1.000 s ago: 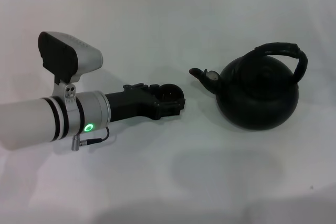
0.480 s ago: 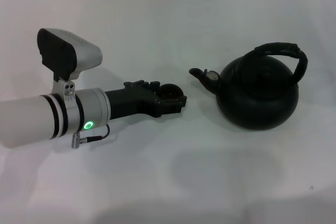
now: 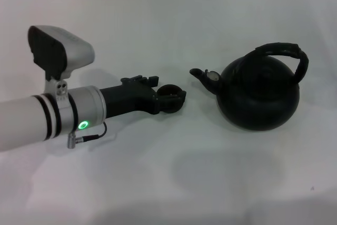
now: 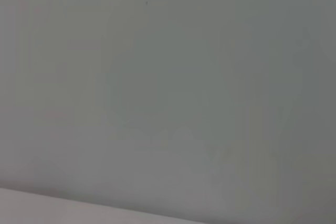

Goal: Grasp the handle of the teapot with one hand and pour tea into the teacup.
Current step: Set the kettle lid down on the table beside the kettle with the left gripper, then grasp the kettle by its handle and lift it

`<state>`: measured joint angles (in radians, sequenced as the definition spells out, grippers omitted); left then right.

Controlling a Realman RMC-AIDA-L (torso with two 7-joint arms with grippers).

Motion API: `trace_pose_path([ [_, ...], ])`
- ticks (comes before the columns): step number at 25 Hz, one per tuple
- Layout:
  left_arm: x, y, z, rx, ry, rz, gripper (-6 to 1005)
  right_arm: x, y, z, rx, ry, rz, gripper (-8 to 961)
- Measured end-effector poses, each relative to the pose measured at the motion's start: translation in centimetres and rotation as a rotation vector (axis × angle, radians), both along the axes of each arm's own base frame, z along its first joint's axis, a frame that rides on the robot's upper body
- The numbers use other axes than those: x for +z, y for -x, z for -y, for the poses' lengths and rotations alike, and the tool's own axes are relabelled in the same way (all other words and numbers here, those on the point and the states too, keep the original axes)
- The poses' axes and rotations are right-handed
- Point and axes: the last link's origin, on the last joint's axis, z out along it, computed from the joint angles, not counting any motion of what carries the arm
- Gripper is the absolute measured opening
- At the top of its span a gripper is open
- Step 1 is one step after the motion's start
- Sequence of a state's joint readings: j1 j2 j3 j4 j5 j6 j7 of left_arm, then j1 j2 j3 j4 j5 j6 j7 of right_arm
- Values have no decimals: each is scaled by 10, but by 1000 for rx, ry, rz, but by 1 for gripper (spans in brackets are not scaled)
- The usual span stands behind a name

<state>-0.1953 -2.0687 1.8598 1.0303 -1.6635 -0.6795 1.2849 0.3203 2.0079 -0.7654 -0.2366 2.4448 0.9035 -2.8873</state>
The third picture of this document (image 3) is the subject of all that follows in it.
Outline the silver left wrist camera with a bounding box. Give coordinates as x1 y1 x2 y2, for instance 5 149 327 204
27 25 95 102

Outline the dark brown teacup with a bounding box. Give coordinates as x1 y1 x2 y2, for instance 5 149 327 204
157 84 183 115

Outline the black round teapot with handle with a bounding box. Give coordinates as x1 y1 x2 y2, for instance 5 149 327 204
189 42 309 132

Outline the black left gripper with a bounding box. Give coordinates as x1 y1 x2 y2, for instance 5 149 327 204
100 75 188 118

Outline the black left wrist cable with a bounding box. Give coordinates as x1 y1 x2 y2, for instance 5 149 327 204
68 121 107 150

